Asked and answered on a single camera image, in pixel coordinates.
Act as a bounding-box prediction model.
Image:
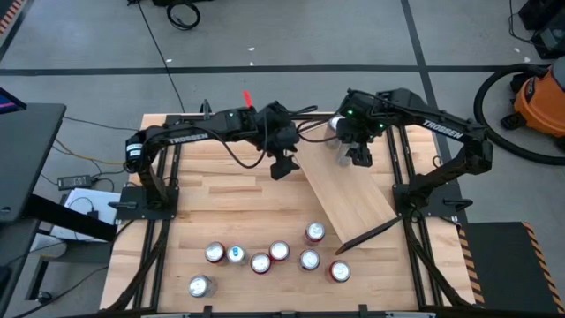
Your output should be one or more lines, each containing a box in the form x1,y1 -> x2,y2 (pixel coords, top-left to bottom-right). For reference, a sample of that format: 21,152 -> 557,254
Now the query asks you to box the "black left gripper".
260,101 -> 303,182

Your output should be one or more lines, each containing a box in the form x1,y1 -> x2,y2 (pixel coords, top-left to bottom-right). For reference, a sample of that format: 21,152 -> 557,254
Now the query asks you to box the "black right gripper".
338,116 -> 377,168

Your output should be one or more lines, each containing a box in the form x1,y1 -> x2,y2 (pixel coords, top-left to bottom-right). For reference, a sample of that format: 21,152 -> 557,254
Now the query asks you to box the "plain silver soda can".
187,274 -> 218,299
327,113 -> 346,149

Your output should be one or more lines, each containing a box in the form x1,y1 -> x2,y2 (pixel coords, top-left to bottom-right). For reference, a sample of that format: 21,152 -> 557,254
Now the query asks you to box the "red soda can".
304,221 -> 327,244
328,260 -> 352,284

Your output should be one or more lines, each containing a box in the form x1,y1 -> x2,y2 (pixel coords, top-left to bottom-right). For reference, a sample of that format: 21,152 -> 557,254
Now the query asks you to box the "red Cherry Coke can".
268,239 -> 291,262

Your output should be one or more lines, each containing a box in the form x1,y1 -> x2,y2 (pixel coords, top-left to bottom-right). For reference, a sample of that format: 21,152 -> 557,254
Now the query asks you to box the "red Coca-Cola original can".
298,248 -> 321,271

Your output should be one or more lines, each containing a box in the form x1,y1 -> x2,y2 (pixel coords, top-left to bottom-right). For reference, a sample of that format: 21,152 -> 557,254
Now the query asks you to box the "red Coke Zero can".
204,241 -> 227,265
249,252 -> 273,276

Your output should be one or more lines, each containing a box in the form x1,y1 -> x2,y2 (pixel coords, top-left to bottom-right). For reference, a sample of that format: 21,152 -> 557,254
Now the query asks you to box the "wooden shelf with black legs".
284,117 -> 403,256

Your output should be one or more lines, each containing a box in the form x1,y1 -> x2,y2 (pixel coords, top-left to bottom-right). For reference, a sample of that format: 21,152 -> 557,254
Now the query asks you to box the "orange shop vacuum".
472,63 -> 565,167
501,56 -> 565,151

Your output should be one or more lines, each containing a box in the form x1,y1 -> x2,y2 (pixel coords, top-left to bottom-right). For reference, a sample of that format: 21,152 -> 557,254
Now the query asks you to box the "black mat with hazard stripes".
457,220 -> 565,315

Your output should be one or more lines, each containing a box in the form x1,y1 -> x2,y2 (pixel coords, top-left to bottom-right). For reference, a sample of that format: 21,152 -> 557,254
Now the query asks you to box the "white paper sheet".
49,187 -> 123,243

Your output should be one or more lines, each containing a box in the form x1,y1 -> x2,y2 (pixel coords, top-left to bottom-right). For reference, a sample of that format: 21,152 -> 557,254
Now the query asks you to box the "black power adapter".
56,174 -> 94,192

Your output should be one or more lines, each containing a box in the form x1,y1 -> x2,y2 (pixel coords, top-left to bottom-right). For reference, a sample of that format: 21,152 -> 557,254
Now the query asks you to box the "black equipment case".
518,0 -> 565,61

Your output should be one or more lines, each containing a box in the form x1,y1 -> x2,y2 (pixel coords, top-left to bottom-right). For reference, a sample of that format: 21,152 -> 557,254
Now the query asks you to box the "black desk crossbar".
24,193 -> 118,243

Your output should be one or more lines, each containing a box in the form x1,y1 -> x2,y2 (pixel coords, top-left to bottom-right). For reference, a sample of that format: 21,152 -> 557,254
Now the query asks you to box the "black desk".
0,102 -> 67,224

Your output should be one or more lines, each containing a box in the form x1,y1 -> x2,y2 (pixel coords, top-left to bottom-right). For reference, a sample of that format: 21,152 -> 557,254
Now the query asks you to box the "monitor with blue screen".
0,87 -> 27,115

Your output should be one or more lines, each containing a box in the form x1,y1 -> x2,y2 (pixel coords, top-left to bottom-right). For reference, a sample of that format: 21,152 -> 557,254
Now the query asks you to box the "orange black hazard strip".
0,0 -> 26,35

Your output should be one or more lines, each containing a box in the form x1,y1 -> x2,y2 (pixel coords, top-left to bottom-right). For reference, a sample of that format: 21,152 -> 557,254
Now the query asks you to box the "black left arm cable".
211,104 -> 328,170

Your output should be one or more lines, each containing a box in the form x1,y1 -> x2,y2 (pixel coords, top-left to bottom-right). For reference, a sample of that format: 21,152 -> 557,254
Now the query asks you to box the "black metal table frame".
105,112 -> 478,318

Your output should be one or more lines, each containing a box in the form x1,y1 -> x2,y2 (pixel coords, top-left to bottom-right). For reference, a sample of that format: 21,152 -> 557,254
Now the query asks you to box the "long black floor cable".
136,0 -> 186,114

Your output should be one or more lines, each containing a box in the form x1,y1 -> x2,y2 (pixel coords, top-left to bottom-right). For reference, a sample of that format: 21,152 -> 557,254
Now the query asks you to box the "coiled black cable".
165,1 -> 202,32

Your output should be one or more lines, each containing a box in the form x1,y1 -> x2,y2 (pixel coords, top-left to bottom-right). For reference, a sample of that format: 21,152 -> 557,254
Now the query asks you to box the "yellow floor cable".
52,139 -> 134,167

